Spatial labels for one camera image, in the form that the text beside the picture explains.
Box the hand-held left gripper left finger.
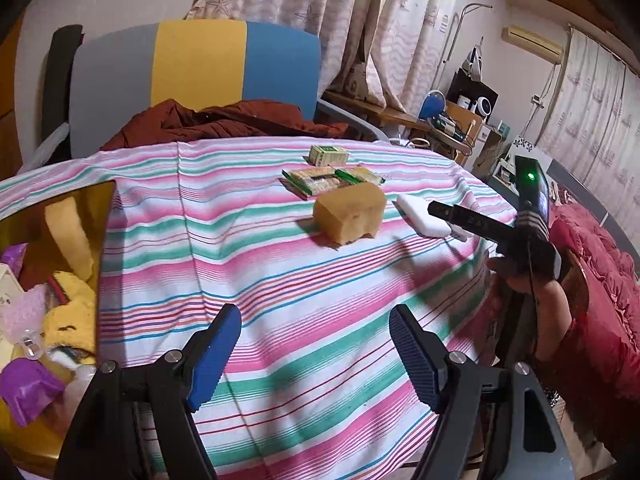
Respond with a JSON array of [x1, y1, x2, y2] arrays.
[[52, 304, 242, 480]]

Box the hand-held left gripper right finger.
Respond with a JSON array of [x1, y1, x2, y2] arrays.
[[389, 305, 576, 480]]

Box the white foam block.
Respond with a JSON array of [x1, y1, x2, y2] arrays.
[[396, 195, 452, 239]]

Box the green snack packet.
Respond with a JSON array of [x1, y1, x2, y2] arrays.
[[335, 165, 387, 187], [281, 167, 347, 200]]

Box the yellow sponge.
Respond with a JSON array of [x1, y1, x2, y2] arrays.
[[44, 197, 95, 282], [313, 182, 387, 249]]

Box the clear plastic bubble bag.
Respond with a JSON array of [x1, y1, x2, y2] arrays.
[[0, 287, 47, 342], [62, 364, 97, 397]]

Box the small green box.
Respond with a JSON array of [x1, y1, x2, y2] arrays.
[[308, 145, 350, 167]]

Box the golden tin box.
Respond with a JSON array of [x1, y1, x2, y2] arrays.
[[0, 180, 119, 467]]

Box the person's right forearm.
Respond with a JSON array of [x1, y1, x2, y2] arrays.
[[500, 282, 640, 461]]

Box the person's right hand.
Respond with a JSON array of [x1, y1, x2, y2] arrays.
[[487, 256, 564, 294]]

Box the red quilt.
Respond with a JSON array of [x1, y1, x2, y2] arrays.
[[550, 202, 640, 302]]

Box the striped tablecloth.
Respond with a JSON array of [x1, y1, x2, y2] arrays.
[[0, 135, 519, 480]]

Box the patterned curtain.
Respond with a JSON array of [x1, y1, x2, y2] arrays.
[[537, 27, 640, 202], [187, 0, 467, 112]]

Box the black shelf unit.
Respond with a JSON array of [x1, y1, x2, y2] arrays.
[[447, 68, 501, 111]]

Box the wooden desk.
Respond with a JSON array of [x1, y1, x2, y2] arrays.
[[320, 90, 432, 134]]

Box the clothes iron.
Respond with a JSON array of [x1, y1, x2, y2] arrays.
[[464, 47, 484, 79]]

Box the brown paper bag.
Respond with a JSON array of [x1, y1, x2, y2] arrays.
[[344, 57, 387, 107]]

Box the metal stand pole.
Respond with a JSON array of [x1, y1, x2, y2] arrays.
[[434, 2, 494, 92]]

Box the brown jacket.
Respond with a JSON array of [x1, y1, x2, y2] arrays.
[[100, 99, 352, 152]]

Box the grey yellow blue chair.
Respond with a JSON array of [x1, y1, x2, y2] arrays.
[[20, 20, 392, 162]]

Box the black rolled mat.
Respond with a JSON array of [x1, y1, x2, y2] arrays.
[[42, 24, 84, 142]]

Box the wooden wardrobe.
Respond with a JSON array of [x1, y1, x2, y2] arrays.
[[0, 15, 24, 177]]

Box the black cable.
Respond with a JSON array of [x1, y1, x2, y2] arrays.
[[522, 240, 545, 361]]

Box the wall air conditioner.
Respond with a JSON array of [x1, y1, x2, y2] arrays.
[[502, 25, 564, 64]]

